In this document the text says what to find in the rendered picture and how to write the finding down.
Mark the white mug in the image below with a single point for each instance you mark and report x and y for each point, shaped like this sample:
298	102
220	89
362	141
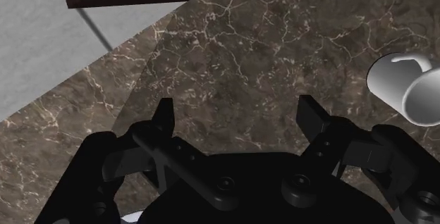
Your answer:
405	86

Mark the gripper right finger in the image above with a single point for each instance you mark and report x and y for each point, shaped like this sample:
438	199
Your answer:
347	137

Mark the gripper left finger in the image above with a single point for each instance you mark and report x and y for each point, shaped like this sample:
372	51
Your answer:
148	147

